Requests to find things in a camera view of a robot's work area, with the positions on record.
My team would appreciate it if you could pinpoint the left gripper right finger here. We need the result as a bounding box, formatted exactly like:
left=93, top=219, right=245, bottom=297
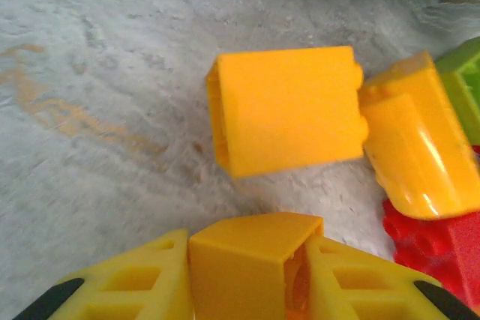
left=305, top=236, right=480, bottom=320

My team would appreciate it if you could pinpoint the green lego brick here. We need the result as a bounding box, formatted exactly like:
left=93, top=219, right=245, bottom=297
left=434, top=37, right=480, bottom=147

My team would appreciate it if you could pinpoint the red lego brick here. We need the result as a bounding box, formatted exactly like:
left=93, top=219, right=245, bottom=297
left=382, top=199, right=480, bottom=312

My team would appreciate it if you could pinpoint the yellow lego brick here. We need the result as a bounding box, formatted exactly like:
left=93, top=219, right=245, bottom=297
left=187, top=211, right=326, bottom=320
left=358, top=50, right=480, bottom=222
left=205, top=45, right=371, bottom=181

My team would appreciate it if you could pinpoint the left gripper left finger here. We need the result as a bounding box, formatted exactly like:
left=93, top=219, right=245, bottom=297
left=10, top=228, right=194, bottom=320

